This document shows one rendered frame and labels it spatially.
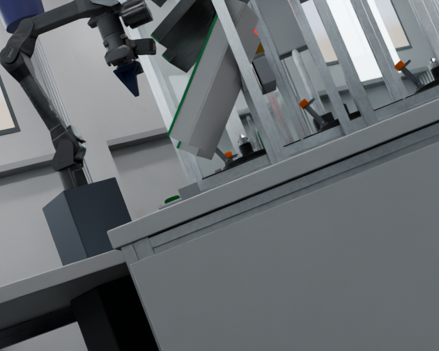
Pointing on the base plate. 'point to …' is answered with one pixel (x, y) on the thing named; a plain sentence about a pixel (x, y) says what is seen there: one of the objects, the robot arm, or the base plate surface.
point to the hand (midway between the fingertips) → (132, 83)
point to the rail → (189, 191)
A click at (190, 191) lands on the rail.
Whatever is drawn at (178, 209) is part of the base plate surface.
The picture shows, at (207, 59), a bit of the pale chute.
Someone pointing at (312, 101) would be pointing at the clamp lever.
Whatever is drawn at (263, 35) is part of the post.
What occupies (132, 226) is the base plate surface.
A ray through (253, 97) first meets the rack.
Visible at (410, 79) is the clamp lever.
